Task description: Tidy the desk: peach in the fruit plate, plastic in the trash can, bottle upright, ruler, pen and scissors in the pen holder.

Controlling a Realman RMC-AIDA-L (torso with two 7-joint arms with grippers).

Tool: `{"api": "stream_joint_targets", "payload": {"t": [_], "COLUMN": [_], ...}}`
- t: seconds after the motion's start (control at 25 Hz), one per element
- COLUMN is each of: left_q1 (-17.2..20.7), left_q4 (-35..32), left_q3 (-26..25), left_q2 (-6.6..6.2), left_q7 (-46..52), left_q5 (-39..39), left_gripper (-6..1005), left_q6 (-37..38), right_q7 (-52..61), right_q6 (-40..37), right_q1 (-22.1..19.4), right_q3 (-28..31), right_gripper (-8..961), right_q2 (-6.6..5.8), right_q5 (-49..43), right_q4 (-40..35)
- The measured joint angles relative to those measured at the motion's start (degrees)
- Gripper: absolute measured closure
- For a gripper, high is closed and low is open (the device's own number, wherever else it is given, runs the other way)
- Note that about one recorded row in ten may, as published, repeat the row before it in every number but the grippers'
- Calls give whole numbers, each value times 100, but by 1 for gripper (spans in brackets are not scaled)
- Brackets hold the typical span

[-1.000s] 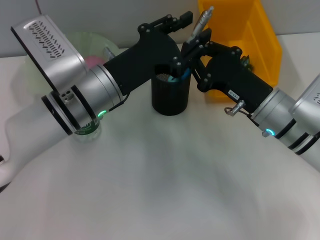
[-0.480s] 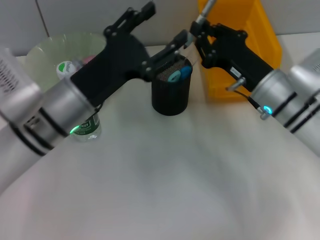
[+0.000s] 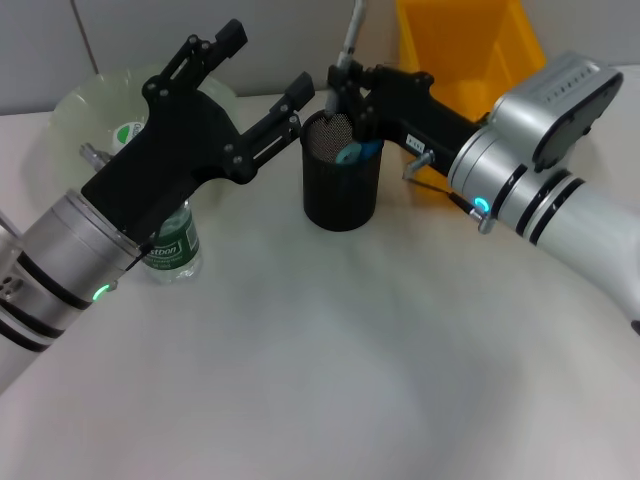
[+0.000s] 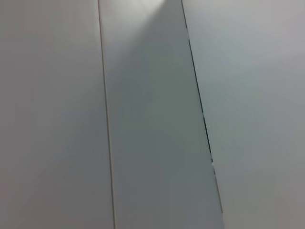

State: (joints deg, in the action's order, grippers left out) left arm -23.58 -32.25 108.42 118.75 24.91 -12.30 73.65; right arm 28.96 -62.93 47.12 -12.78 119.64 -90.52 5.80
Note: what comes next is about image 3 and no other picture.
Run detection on blue scissors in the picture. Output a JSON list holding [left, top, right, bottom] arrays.
[[335, 138, 385, 166]]

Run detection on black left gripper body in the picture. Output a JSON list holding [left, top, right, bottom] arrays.
[[80, 82, 251, 240]]

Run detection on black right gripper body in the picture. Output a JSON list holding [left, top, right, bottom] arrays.
[[368, 66, 489, 180]]

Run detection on pale green wavy fruit plate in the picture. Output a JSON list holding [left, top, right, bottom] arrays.
[[49, 64, 240, 201]]

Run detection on clear green-label water bottle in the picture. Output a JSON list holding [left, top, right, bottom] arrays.
[[112, 121, 202, 285]]

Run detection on silver pen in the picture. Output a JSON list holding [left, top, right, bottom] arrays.
[[323, 0, 370, 117]]

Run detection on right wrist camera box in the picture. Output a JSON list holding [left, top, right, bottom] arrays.
[[491, 51, 626, 175]]

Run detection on black mesh pen holder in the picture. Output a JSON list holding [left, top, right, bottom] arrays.
[[298, 108, 386, 233]]

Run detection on yellow plastic bin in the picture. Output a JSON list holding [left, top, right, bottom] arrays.
[[396, 0, 547, 197]]

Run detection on right arm cable with plug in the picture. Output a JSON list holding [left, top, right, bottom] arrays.
[[401, 148, 495, 236]]

